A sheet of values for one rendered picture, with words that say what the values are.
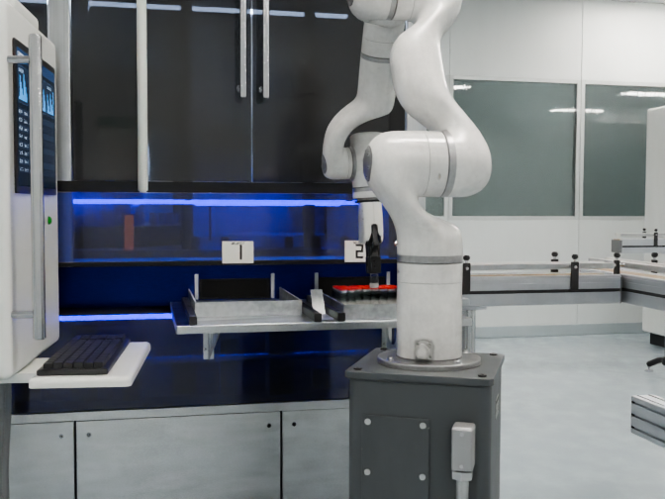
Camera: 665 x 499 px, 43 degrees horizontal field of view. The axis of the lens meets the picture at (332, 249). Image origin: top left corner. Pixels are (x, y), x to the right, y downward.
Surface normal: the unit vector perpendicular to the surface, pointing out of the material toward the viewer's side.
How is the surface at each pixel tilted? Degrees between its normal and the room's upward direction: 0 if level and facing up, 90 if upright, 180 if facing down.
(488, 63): 90
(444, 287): 90
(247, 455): 90
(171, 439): 90
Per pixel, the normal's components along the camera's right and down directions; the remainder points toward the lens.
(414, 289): -0.60, 0.04
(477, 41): 0.22, 0.05
